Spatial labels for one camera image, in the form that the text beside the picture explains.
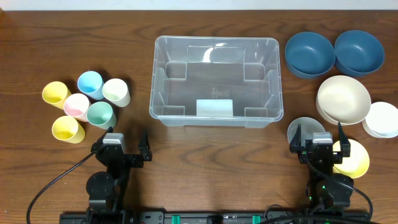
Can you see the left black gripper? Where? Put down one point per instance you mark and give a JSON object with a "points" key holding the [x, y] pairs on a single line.
{"points": [[125, 158]]}

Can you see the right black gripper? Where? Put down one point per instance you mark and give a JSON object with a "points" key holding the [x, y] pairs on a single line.
{"points": [[321, 152]]}

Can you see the grey small bowl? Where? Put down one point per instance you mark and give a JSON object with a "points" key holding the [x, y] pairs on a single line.
{"points": [[309, 126]]}

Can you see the yellow small bowl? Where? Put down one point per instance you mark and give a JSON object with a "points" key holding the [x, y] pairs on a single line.
{"points": [[357, 164]]}

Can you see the beige large bowl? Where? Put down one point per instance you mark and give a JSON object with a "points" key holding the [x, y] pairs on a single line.
{"points": [[343, 100]]}

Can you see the white small bowl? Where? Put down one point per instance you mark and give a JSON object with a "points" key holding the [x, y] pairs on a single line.
{"points": [[381, 121]]}

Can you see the dark blue bowl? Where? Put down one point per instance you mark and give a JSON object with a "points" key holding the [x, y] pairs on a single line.
{"points": [[309, 55], [358, 53]]}

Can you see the clear plastic storage container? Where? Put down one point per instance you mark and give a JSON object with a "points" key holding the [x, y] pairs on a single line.
{"points": [[216, 81]]}

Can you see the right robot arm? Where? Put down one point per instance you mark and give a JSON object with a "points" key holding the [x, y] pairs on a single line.
{"points": [[327, 191]]}

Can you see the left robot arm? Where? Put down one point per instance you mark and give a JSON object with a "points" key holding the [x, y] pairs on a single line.
{"points": [[106, 189]]}

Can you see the mint green cup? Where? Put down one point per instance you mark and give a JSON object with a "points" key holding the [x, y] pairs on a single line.
{"points": [[101, 115]]}

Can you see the cream white cup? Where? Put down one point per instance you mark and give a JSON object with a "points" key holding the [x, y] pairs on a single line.
{"points": [[116, 91]]}

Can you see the pink cup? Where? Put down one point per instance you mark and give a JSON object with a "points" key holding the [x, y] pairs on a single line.
{"points": [[76, 106]]}

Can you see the yellow cup lower left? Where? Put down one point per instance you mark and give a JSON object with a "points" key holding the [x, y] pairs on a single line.
{"points": [[68, 129]]}

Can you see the yellow cup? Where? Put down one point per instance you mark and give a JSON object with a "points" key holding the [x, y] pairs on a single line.
{"points": [[55, 94], [68, 129]]}

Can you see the light blue cup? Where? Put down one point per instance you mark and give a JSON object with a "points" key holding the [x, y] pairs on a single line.
{"points": [[91, 84]]}

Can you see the yellow cup upper left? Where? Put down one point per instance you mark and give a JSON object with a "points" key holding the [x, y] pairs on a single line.
{"points": [[55, 94]]}

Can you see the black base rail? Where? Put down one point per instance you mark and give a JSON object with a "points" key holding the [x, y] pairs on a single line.
{"points": [[158, 217]]}

